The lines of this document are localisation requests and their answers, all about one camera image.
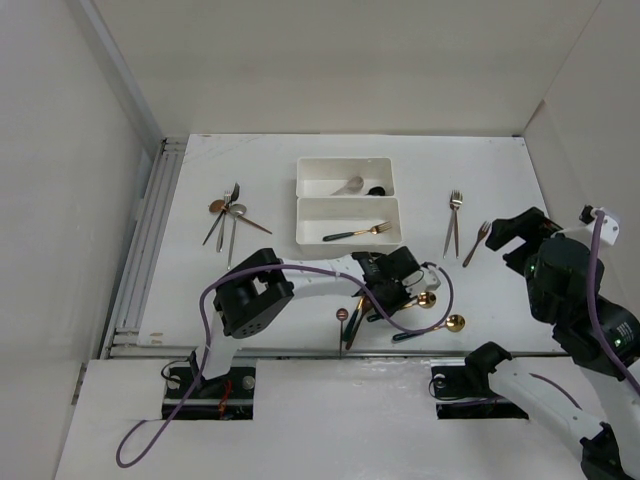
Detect white fork container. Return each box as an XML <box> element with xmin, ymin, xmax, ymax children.
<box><xmin>296</xmin><ymin>196</ymin><xmax>403</xmax><ymax>259</ymax></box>

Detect green-handled gold fork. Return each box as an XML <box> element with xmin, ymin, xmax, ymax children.
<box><xmin>322</xmin><ymin>222</ymin><xmax>393</xmax><ymax>242</ymax></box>

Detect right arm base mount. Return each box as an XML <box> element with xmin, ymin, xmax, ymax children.
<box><xmin>428</xmin><ymin>364</ymin><xmax>529</xmax><ymax>420</ymax></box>

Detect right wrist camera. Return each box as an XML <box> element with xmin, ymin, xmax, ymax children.
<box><xmin>579</xmin><ymin>204</ymin><xmax>620</xmax><ymax>248</ymax></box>

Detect brown wooden spoon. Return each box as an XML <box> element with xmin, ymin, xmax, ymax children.
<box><xmin>345</xmin><ymin>296</ymin><xmax>372</xmax><ymax>350</ymax></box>

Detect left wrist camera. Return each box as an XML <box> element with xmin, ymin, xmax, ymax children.
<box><xmin>402</xmin><ymin>267</ymin><xmax>441</xmax><ymax>296</ymax></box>

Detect silver long-handled spoon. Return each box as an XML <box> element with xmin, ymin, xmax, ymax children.
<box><xmin>227</xmin><ymin>204</ymin><xmax>247</xmax><ymax>270</ymax></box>

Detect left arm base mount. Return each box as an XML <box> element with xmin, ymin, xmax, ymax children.
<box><xmin>161</xmin><ymin>362</ymin><xmax>256</xmax><ymax>421</ymax></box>

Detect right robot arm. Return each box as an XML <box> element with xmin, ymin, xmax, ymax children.
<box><xmin>463</xmin><ymin>205</ymin><xmax>639</xmax><ymax>479</ymax></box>

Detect green-handled gold spoon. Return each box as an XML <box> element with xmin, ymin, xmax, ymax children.
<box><xmin>343</xmin><ymin>295</ymin><xmax>368</xmax><ymax>342</ymax></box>

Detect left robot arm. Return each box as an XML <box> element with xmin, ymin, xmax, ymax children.
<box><xmin>189</xmin><ymin>247</ymin><xmax>428</xmax><ymax>397</ymax></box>

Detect copper spoon long handle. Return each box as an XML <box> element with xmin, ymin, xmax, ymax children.
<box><xmin>209</xmin><ymin>199</ymin><xmax>272</xmax><ymax>234</ymax></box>

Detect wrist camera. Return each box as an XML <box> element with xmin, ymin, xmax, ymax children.
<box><xmin>402</xmin><ymin>267</ymin><xmax>441</xmax><ymax>296</ymax></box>
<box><xmin>579</xmin><ymin>204</ymin><xmax>620</xmax><ymax>248</ymax></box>

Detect small copper spoon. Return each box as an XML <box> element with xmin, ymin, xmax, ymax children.
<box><xmin>336</xmin><ymin>308</ymin><xmax>349</xmax><ymax>359</ymax></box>

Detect rose gold fork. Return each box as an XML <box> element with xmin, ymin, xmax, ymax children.
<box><xmin>462</xmin><ymin>221</ymin><xmax>491</xmax><ymax>268</ymax></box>

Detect black round spoon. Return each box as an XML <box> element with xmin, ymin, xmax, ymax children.
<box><xmin>367</xmin><ymin>186</ymin><xmax>386</xmax><ymax>196</ymax></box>

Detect beige ceramic spoon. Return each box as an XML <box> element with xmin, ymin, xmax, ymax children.
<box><xmin>332</xmin><ymin>176</ymin><xmax>364</xmax><ymax>196</ymax></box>

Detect white spoon container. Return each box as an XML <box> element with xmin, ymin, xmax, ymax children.
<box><xmin>296</xmin><ymin>157</ymin><xmax>396</xmax><ymax>198</ymax></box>

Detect silver-handled black fork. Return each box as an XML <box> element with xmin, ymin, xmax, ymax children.
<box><xmin>216</xmin><ymin>183</ymin><xmax>240</xmax><ymax>253</ymax></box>

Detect aluminium rail frame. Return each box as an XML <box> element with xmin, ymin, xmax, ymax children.
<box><xmin>97</xmin><ymin>137</ymin><xmax>187</xmax><ymax>359</ymax></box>

